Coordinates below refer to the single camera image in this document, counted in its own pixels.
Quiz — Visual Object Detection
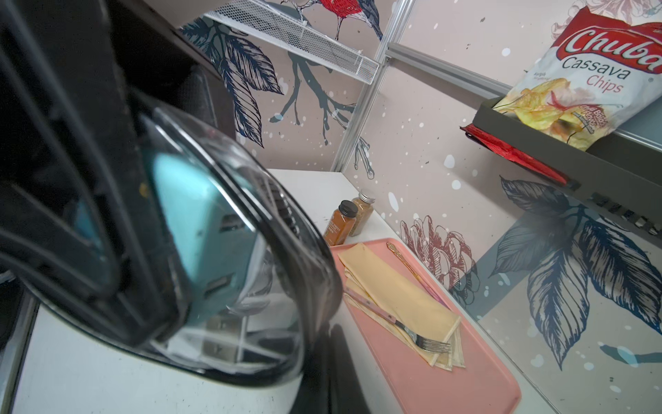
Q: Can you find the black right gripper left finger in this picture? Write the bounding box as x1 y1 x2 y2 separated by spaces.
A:
1 1 186 347

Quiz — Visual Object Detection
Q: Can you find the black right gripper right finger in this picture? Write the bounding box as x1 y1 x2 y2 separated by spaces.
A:
291 325 370 414

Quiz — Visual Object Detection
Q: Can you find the teal wall charger front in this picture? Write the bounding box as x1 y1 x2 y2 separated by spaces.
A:
145 152 257 326

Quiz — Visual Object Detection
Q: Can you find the black cable front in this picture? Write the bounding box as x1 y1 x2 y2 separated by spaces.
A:
30 92 345 388

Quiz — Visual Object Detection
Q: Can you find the black fork on tray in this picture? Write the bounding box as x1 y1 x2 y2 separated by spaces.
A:
343 287 452 354

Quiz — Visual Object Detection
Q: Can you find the pink plastic tray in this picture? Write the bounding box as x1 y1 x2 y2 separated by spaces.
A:
330 237 522 414

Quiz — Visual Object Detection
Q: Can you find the brown spice bottle black cap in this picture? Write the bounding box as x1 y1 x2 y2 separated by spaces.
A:
323 200 358 246

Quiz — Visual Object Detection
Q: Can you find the tan spice jar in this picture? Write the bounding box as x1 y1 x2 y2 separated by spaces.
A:
349 191 375 237

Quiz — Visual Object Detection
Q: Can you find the red cassava chips bag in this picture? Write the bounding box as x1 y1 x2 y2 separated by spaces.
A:
459 6 662 186

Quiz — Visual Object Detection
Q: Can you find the white wire mesh basket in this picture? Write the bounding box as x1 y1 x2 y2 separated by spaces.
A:
204 1 380 85

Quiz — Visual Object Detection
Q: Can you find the black wall basket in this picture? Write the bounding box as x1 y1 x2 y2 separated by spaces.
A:
473 98 661 247

